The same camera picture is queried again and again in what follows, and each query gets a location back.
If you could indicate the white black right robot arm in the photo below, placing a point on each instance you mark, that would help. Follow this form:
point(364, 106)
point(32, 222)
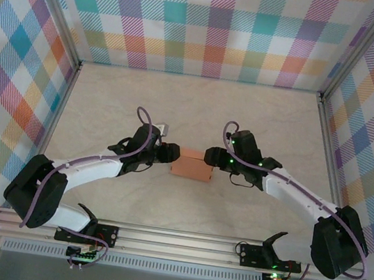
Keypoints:
point(291, 194)

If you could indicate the green circuit board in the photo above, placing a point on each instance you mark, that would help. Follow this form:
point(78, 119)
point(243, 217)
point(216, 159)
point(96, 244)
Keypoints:
point(83, 255)

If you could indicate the orange paper box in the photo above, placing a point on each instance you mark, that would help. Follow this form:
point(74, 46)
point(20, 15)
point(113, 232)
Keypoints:
point(191, 170)

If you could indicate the aluminium mounting rail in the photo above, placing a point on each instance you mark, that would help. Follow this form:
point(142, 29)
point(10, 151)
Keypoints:
point(174, 245)

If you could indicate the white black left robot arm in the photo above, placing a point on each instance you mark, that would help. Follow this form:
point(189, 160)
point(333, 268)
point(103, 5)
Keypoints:
point(95, 166)

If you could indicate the aluminium side rail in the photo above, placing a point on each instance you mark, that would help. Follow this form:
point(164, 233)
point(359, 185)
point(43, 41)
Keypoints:
point(49, 133)
point(326, 132)

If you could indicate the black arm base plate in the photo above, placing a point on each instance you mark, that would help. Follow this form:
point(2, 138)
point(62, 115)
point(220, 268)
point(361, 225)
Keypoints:
point(250, 257)
point(109, 235)

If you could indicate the aluminium frame post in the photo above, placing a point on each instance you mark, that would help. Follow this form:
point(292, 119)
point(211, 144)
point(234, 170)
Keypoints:
point(56, 11)
point(359, 49)

